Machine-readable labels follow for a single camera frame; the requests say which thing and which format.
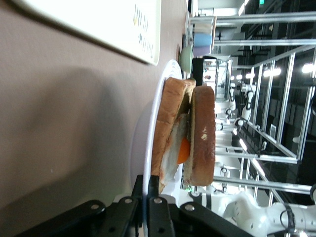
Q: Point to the fried egg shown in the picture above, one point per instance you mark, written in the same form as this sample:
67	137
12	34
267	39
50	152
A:
172	148

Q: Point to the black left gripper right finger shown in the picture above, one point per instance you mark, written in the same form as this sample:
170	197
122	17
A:
160	217

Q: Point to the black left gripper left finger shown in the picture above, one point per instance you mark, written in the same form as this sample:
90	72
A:
123	217

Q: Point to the cream bear print tray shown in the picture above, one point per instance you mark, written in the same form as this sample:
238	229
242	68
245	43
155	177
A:
98	22

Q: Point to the aluminium background frame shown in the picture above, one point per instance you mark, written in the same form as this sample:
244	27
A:
271	43

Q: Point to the brown table mat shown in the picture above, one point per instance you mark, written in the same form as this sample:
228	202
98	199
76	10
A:
61	123

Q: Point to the plain bread slice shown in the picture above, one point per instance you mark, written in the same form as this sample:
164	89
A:
203	111

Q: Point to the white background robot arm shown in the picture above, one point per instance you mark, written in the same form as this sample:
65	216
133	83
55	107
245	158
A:
248	108
231	98

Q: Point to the pale round plate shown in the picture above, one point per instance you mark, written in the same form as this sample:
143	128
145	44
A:
172	71

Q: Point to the blue cup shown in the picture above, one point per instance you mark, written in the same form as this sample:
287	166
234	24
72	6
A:
203	40

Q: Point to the lavender cup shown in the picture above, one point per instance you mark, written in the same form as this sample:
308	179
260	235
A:
202	51

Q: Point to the mint green bowl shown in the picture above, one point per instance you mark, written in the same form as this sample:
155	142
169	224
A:
186	58

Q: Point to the dark grey cloth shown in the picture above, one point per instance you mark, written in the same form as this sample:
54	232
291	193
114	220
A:
185	40

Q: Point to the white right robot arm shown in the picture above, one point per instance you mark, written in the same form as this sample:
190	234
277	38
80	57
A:
247	217

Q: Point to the beige cup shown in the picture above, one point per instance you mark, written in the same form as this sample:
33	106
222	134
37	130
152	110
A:
205	26

